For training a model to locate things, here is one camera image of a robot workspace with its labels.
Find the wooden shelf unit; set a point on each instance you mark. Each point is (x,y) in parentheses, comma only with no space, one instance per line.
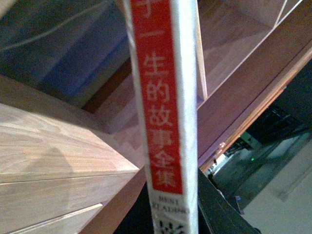
(64,170)
(243,85)

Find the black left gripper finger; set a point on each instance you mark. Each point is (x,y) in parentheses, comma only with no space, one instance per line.
(215,214)

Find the right wooden shelf unit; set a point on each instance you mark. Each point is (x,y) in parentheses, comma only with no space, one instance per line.
(243,85)

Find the left wooden shelf unit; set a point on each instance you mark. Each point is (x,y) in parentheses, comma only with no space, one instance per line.
(64,170)

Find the white book with red spine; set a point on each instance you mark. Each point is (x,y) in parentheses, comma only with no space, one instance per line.
(172,195)

